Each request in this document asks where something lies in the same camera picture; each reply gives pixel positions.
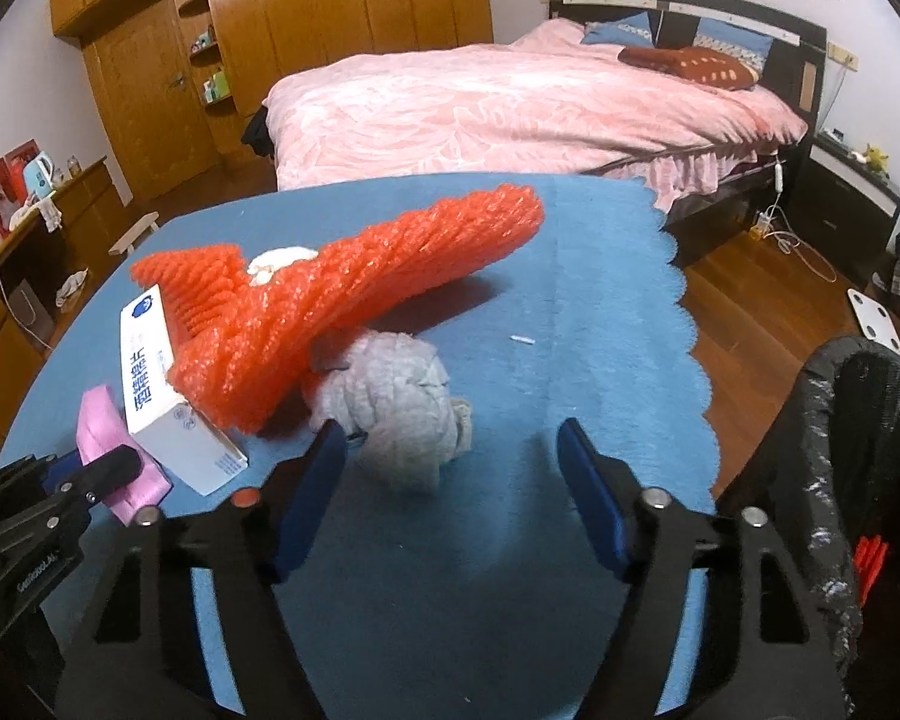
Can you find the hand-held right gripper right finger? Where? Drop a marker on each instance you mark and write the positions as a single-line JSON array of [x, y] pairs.
[[596, 502]]

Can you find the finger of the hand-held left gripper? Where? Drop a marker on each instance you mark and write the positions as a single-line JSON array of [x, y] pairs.
[[109, 469], [58, 467]]

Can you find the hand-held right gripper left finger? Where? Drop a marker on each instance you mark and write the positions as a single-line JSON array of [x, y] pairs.
[[307, 502]]

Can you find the pink wrapper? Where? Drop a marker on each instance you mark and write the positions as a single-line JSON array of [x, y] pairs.
[[101, 420]]

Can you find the white cardboard box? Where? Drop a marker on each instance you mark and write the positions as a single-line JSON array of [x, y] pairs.
[[157, 405]]

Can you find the large white tissue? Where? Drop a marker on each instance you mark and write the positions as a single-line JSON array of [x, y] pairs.
[[397, 405]]

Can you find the orange foam net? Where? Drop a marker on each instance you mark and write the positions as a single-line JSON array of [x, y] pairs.
[[360, 270]]

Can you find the bin with black liner bag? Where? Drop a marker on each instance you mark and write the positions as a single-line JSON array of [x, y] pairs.
[[825, 420]]

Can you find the small white tissue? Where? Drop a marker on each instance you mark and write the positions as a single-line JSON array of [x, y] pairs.
[[277, 261]]

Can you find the tiny white scrap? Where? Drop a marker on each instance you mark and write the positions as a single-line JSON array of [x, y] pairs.
[[523, 340]]

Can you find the blue tablecloth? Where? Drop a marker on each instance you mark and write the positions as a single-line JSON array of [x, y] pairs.
[[570, 300]]

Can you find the small wooden stool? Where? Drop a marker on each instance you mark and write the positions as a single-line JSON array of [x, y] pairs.
[[135, 232]]

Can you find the wooden sideboard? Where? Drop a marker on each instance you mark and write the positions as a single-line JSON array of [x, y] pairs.
[[82, 225]]

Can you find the white cloth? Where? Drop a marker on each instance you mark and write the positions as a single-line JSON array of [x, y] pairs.
[[41, 210]]

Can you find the red box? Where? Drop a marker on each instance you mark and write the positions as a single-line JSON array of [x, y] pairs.
[[0, 195]]

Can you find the light blue kettle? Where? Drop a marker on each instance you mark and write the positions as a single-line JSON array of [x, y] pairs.
[[37, 176]]

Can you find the white bathroom scale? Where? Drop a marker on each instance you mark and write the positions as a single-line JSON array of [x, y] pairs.
[[879, 319]]

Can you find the dark cloth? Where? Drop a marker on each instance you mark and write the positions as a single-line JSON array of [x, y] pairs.
[[259, 131]]

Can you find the dark nightstand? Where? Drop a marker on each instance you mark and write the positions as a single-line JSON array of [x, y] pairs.
[[832, 217]]

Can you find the wooden door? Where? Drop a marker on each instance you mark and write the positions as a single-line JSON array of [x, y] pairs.
[[142, 90]]

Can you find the green bottle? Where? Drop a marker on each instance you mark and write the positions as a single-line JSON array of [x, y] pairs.
[[216, 86]]

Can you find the pink blanket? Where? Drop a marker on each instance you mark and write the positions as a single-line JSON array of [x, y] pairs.
[[495, 112]]

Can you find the yellow plush toy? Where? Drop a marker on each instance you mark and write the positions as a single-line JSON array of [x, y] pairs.
[[875, 156]]

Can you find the brown dotted pillow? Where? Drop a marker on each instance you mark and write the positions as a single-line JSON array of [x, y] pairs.
[[690, 64]]

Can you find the blue pillow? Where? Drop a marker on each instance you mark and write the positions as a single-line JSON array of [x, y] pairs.
[[615, 30], [727, 34]]

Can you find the dark wooden bed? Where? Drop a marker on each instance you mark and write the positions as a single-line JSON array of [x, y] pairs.
[[787, 60]]

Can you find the wooden wardrobe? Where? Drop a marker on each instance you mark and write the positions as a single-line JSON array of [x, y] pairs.
[[330, 0]]

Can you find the wall socket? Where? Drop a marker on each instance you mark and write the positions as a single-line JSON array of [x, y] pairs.
[[842, 56]]

